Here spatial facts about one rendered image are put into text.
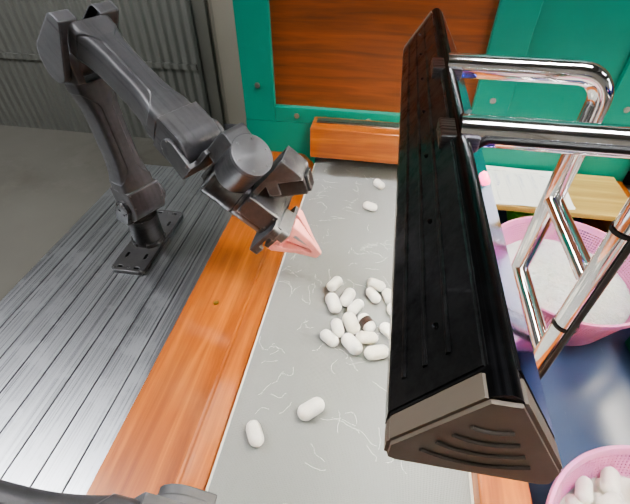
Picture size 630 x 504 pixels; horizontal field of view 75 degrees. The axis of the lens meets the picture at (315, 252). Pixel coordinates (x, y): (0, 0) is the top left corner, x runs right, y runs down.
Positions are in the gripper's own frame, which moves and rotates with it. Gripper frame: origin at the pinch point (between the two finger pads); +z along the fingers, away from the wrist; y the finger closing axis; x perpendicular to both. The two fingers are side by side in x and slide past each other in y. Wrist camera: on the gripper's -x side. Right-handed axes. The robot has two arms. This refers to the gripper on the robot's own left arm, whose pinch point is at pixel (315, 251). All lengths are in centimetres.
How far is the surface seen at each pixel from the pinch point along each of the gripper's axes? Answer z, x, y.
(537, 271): 35.2, -18.5, 10.9
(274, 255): -2.2, 10.0, 4.5
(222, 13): -54, 59, 181
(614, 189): 46, -34, 33
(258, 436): 1.9, 5.6, -27.5
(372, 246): 11.7, -0.1, 11.3
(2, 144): -119, 209, 152
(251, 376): 0.4, 9.4, -18.8
